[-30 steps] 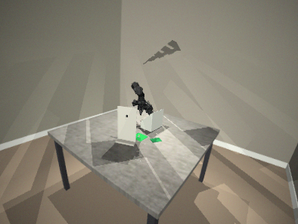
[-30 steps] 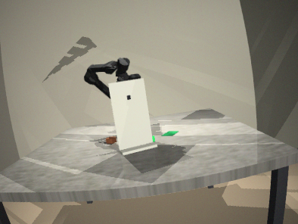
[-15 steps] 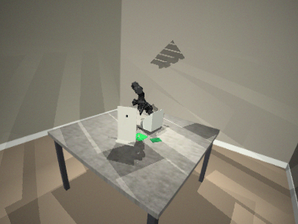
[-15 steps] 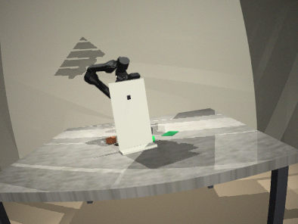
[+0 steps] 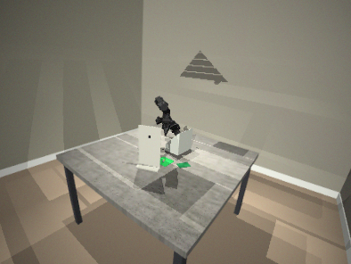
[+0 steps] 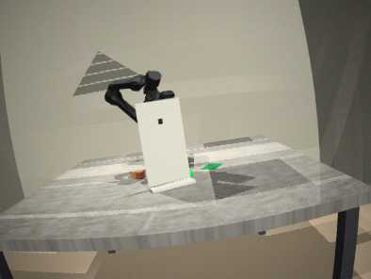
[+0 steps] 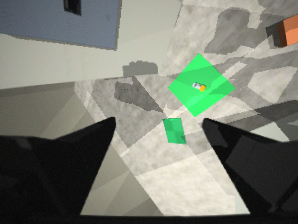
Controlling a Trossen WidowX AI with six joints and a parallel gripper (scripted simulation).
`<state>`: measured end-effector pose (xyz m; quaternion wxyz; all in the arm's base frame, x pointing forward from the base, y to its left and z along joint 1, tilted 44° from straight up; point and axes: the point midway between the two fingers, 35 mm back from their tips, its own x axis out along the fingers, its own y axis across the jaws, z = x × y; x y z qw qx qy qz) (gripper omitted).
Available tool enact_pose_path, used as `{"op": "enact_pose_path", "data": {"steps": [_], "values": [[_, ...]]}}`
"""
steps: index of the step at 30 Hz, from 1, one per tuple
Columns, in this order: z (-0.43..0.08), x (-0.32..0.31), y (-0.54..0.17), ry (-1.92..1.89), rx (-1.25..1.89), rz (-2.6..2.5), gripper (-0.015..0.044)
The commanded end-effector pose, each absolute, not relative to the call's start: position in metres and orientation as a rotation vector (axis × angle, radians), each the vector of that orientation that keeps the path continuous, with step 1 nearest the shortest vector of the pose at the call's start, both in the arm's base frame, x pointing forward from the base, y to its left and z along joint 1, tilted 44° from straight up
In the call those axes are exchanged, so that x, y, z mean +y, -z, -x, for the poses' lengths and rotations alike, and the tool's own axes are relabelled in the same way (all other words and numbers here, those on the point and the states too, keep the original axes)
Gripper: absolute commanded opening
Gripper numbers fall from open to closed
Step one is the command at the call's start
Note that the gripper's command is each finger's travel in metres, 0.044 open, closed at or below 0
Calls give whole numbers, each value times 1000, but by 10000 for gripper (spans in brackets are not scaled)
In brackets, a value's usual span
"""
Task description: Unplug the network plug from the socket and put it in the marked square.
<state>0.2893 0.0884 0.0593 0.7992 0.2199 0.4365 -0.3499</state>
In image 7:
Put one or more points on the green square marking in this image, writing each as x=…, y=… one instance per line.
x=201, y=72

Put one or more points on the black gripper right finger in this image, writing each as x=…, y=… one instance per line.
x=264, y=171

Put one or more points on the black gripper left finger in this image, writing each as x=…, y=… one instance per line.
x=66, y=166

